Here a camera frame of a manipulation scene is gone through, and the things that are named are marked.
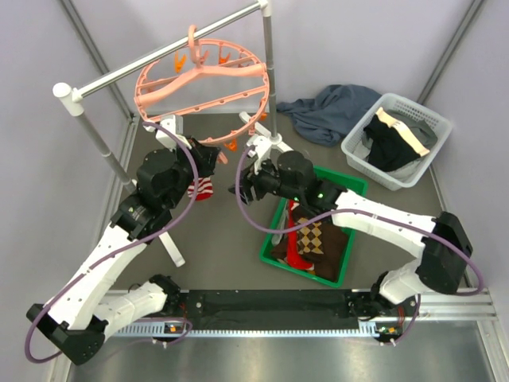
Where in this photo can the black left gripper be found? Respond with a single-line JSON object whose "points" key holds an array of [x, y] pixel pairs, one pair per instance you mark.
{"points": [[205, 156]]}

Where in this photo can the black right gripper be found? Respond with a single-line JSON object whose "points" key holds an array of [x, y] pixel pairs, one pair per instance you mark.
{"points": [[248, 180]]}

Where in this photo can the red white striped sock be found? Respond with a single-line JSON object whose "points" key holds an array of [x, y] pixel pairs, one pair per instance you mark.
{"points": [[205, 189]]}

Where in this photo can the pink round clip hanger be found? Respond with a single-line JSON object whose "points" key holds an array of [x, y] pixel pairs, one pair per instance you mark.
{"points": [[211, 58]]}

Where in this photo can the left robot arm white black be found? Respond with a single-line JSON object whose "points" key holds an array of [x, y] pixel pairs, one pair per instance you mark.
{"points": [[75, 320]]}

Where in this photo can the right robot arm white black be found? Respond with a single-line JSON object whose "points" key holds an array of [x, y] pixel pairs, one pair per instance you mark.
{"points": [[439, 245]]}

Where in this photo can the green plastic crate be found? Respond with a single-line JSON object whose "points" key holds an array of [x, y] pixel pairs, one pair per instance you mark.
{"points": [[356, 184]]}

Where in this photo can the brown argyle sock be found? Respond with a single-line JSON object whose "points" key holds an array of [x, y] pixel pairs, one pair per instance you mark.
{"points": [[309, 239]]}

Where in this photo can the blue grey cloth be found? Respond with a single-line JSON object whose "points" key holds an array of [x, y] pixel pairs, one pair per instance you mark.
{"points": [[329, 117]]}

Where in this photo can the black cream garment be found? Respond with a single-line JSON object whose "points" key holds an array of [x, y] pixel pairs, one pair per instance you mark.
{"points": [[383, 147]]}

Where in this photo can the white plastic laundry basket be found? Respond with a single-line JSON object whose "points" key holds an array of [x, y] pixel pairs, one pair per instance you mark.
{"points": [[356, 152]]}

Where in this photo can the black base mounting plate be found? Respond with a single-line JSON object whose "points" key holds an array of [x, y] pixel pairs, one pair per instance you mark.
{"points": [[269, 309]]}

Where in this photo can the white and silver drying rack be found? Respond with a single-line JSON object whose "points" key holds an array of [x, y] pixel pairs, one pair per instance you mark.
{"points": [[72, 98]]}

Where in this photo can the grey garment in basket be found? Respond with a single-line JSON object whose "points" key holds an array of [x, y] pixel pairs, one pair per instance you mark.
{"points": [[415, 130]]}

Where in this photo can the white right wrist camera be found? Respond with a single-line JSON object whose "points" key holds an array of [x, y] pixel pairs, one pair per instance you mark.
{"points": [[259, 148]]}

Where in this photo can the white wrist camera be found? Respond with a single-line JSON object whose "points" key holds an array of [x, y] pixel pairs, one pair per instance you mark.
{"points": [[259, 148], [175, 125]]}

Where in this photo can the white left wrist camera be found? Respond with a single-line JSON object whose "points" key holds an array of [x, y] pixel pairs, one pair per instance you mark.
{"points": [[175, 125]]}

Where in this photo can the grey slotted cable duct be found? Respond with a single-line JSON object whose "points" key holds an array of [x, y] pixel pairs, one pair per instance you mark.
{"points": [[162, 329]]}

